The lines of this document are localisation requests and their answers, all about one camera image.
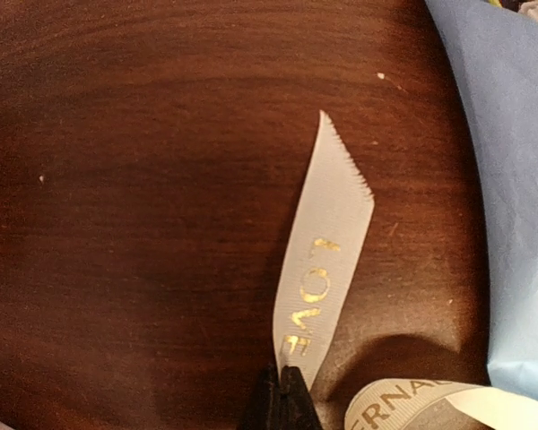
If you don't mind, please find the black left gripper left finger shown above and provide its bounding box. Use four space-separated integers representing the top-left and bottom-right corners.
239 365 280 430

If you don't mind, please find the cream ribbon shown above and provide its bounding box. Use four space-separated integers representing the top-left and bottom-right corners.
273 112 538 429

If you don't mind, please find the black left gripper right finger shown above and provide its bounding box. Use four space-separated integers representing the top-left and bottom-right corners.
279 366 323 430

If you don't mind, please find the blue wrapping paper sheet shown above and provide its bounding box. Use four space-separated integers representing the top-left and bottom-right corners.
428 1 538 400

